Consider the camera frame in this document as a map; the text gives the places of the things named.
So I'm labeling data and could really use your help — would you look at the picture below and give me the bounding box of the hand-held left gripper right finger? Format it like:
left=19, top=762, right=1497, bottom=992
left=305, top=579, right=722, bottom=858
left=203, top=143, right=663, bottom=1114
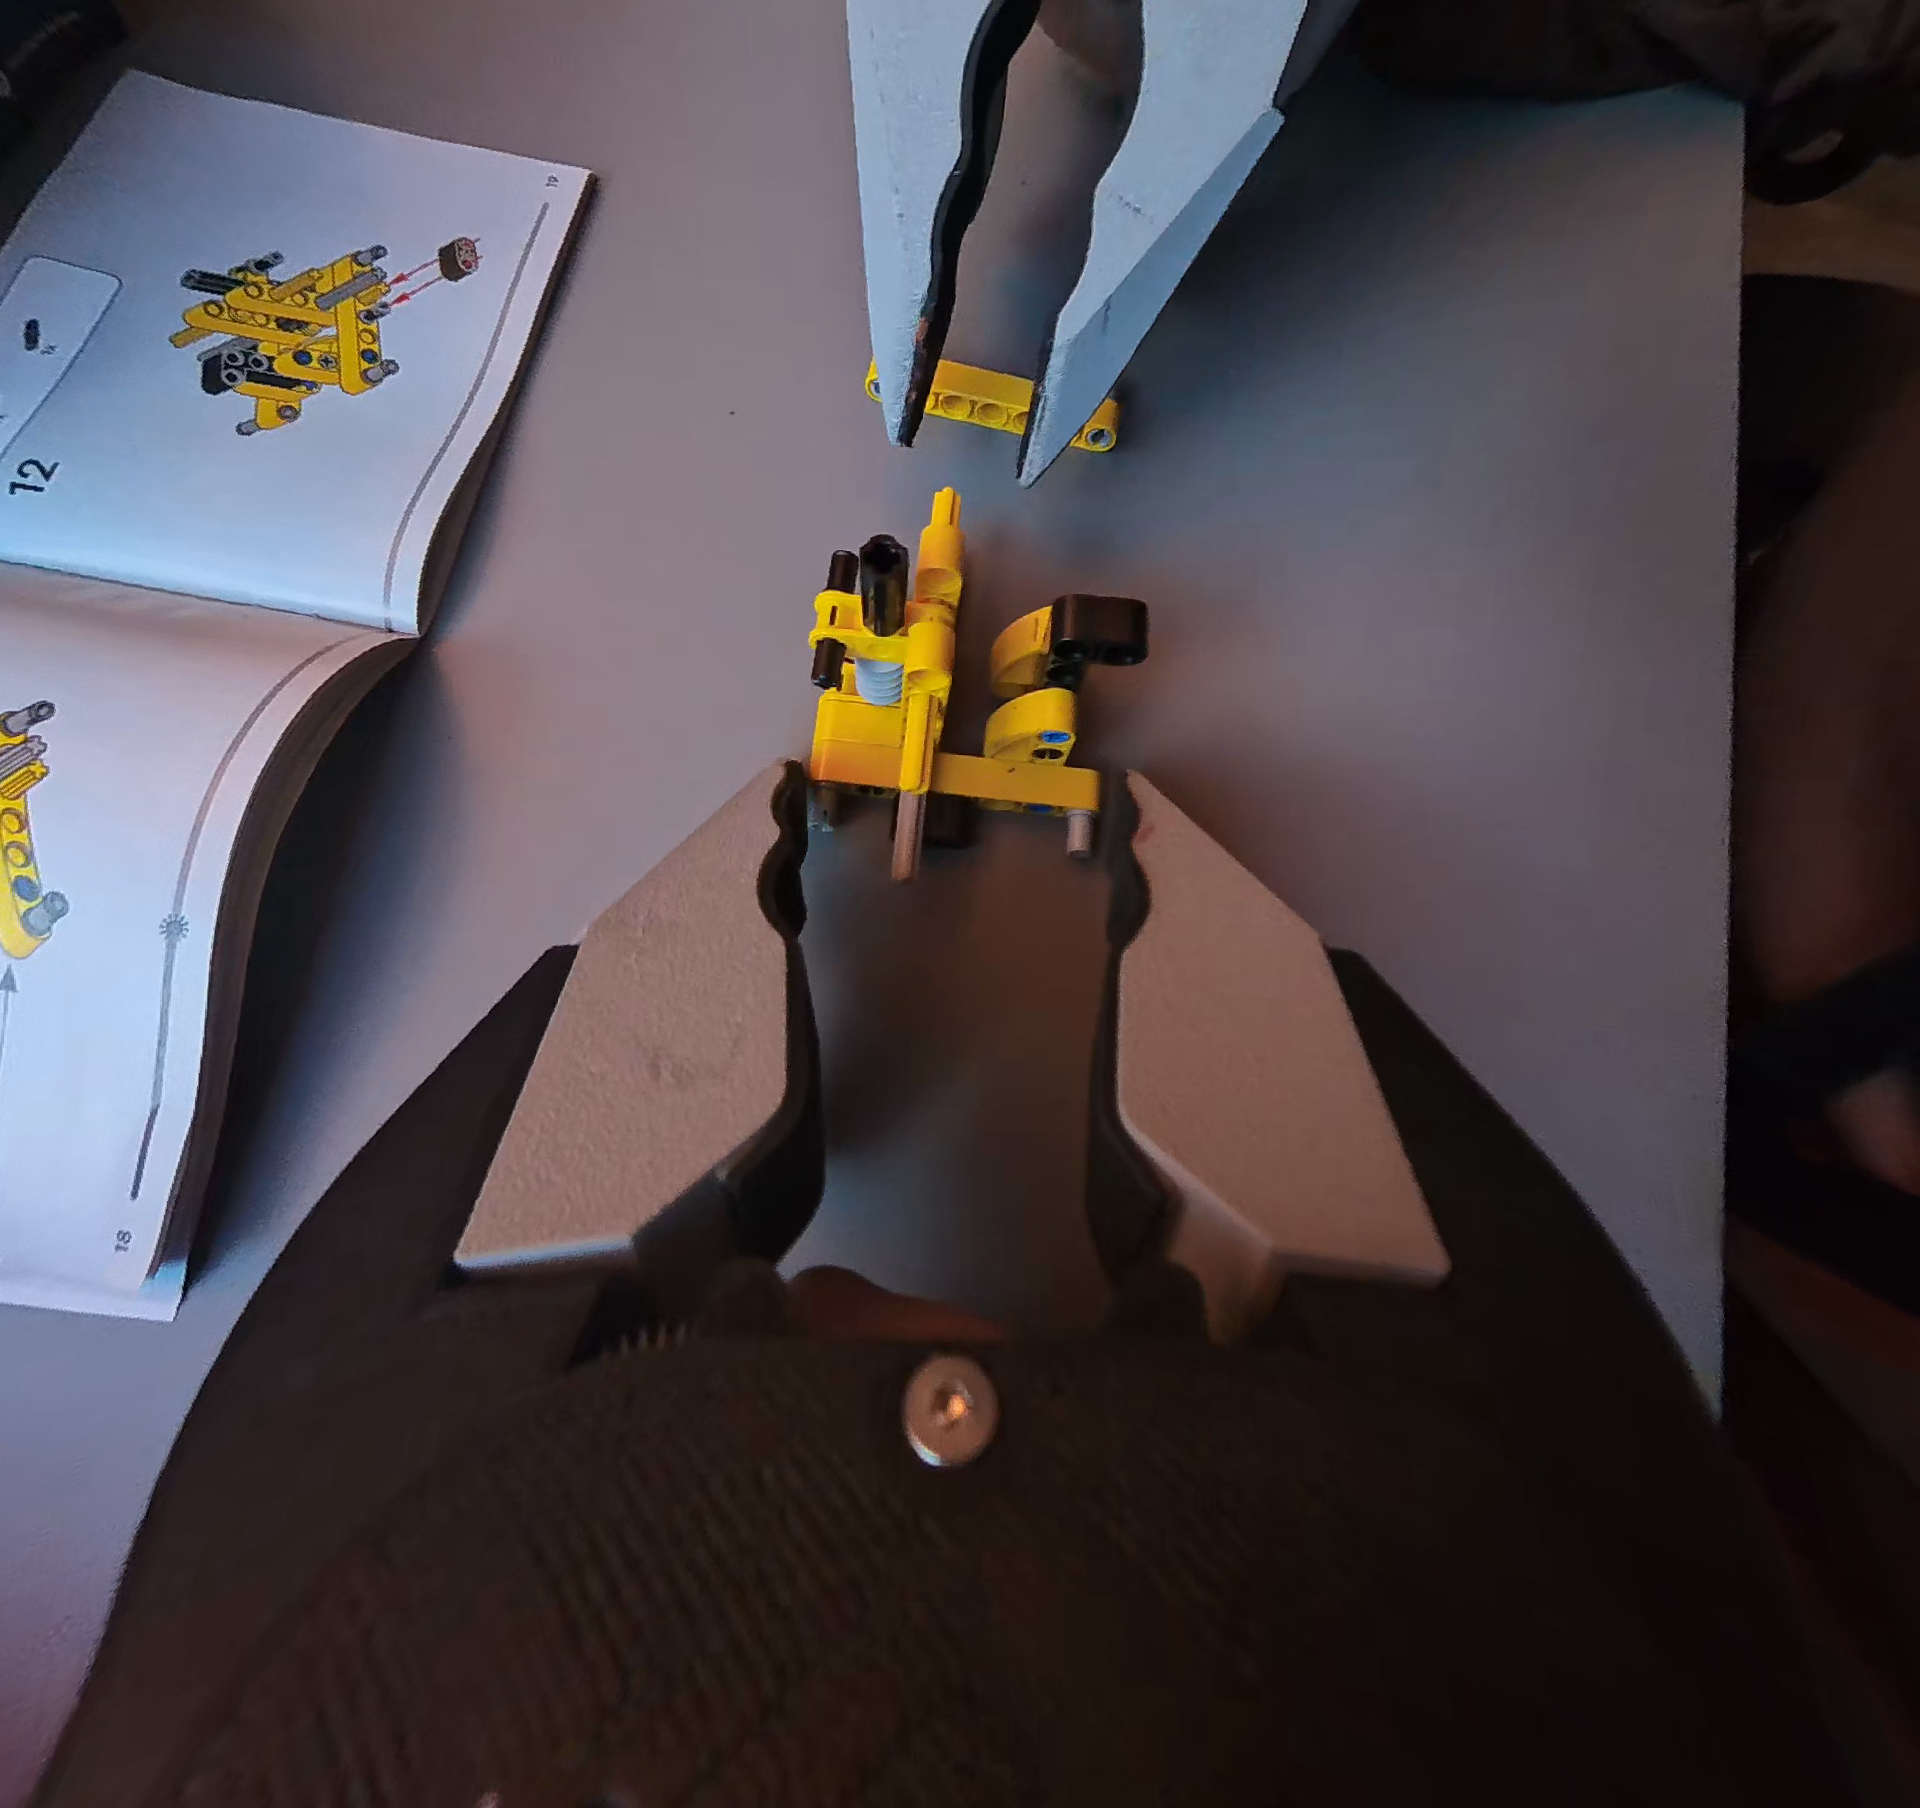
left=1083, top=770, right=1451, bottom=1342

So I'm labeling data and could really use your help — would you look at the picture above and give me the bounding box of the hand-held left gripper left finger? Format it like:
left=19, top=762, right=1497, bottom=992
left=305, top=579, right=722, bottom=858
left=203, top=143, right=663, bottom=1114
left=455, top=758, right=832, bottom=1292

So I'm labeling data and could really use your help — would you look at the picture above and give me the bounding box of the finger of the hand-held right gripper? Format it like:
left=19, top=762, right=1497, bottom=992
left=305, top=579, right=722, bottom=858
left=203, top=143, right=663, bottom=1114
left=840, top=0, right=1071, bottom=450
left=1014, top=0, right=1419, bottom=490

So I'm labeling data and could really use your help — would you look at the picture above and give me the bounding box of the yellow lego beam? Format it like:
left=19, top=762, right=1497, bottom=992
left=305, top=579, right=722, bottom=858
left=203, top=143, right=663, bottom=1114
left=865, top=356, right=1122, bottom=456

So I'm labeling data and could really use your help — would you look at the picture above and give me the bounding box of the yellow lego assembly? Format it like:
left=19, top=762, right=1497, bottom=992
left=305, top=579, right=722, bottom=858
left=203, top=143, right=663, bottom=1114
left=807, top=486, right=1153, bottom=884

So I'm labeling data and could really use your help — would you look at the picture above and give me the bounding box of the lego instruction booklet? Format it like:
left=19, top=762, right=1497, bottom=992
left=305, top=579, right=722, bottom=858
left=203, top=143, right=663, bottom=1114
left=0, top=68, right=600, bottom=1322

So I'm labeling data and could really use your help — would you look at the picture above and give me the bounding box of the black object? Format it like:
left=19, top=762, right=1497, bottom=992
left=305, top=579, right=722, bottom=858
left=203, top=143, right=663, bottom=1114
left=0, top=0, right=130, bottom=176

